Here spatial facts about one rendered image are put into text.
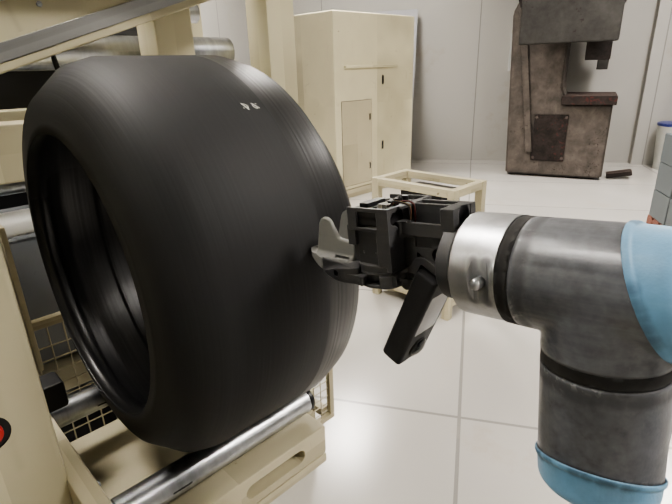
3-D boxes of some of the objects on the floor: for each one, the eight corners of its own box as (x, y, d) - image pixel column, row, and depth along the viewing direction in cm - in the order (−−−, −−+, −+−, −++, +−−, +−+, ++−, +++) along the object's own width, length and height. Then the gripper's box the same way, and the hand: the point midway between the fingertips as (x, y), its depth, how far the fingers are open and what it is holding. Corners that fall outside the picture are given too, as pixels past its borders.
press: (613, 164, 715) (657, -93, 603) (644, 187, 582) (708, -137, 469) (496, 162, 756) (517, -79, 644) (501, 183, 623) (528, -116, 510)
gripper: (493, 195, 45) (334, 189, 60) (437, 217, 39) (276, 204, 54) (495, 282, 48) (342, 255, 63) (443, 315, 42) (287, 276, 57)
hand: (321, 255), depth 58 cm, fingers closed
